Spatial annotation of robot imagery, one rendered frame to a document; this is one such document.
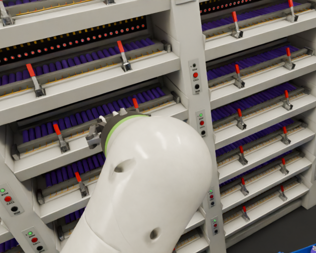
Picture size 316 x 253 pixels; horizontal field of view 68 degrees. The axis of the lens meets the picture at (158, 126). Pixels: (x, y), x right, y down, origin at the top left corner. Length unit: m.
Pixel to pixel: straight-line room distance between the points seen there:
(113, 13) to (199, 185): 0.61
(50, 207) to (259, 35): 0.97
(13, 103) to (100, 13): 0.35
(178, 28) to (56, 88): 0.42
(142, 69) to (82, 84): 0.19
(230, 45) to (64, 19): 0.55
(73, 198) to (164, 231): 0.73
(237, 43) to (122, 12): 0.43
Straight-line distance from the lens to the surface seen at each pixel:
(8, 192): 0.88
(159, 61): 0.80
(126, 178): 0.21
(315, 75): 1.37
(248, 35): 0.99
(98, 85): 0.75
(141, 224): 0.21
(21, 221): 0.94
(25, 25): 0.73
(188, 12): 0.83
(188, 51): 0.83
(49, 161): 0.82
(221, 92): 0.98
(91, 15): 0.74
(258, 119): 1.16
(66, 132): 0.85
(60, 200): 0.94
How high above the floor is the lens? 1.28
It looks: 26 degrees down
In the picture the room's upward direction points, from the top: 13 degrees counter-clockwise
